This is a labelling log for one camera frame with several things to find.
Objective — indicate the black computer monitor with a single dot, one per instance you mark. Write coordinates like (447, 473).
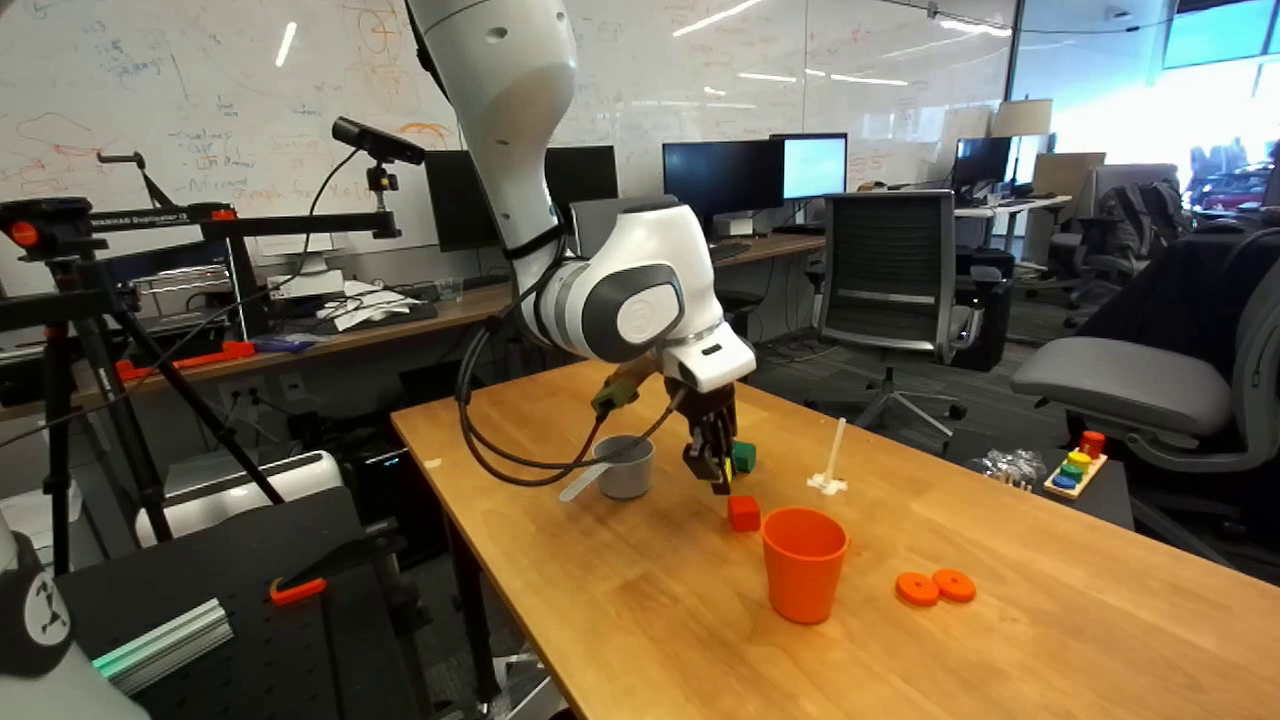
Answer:
(458, 199)
(717, 180)

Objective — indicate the tan wrist camera mount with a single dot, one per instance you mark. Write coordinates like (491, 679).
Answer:
(631, 382)

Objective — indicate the black tripod orange knobs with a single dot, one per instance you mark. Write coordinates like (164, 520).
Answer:
(92, 345)

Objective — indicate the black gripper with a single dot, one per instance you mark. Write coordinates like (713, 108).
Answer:
(707, 411)

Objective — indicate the clear plastic pieces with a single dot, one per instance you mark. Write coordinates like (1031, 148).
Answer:
(1015, 465)

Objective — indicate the gray measuring cup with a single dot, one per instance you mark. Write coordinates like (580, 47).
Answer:
(627, 471)

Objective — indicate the colourful toy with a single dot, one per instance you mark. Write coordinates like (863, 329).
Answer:
(1072, 465)

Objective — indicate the black camera on boom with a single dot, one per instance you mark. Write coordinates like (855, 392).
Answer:
(379, 138)

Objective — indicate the clear plastic stand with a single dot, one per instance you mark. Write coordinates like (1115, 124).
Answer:
(828, 480)

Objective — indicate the long wooden desk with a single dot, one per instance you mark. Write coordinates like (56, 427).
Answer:
(400, 320)

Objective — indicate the white lit monitor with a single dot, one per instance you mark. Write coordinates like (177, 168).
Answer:
(814, 166)

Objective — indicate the orange block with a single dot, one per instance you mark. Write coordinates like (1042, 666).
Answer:
(747, 512)

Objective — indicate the gray metal bar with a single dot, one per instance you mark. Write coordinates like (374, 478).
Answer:
(164, 645)

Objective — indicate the gray office chair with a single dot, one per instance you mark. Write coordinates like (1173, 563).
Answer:
(1132, 382)

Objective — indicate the black mesh office chair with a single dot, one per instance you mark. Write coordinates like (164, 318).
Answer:
(888, 265)

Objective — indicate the green block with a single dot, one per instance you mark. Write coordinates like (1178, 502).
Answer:
(747, 457)

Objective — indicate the black draped cloth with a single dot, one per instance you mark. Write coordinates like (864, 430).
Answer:
(1173, 284)

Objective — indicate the orange plastic cup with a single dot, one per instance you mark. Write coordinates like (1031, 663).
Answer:
(803, 564)

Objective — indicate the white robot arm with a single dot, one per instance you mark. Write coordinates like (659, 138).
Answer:
(514, 120)

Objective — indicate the orange disc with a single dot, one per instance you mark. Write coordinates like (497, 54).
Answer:
(917, 588)
(952, 586)

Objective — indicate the white machine housing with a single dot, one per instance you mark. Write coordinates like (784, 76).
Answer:
(242, 493)

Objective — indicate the white papers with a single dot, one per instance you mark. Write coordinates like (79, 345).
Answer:
(349, 304)

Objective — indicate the orange tool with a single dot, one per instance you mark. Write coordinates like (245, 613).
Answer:
(185, 360)

